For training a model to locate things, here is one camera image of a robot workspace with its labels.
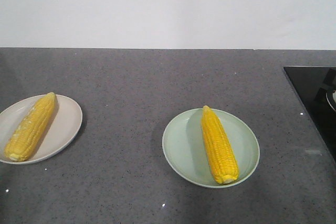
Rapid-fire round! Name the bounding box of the black glass cooktop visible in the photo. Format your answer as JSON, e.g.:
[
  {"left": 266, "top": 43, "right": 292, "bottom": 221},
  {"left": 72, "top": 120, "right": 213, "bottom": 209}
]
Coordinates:
[{"left": 283, "top": 66, "right": 335, "bottom": 159}]

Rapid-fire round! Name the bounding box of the corn cob with pale patch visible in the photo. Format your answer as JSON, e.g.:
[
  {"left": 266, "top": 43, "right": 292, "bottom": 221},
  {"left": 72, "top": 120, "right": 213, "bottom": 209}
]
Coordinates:
[{"left": 4, "top": 92, "right": 56, "bottom": 162}]

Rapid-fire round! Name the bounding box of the tall yellow corn cob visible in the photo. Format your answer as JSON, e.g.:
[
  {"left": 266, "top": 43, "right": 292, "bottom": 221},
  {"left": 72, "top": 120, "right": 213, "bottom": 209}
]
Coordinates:
[{"left": 201, "top": 105, "right": 239, "bottom": 185}]

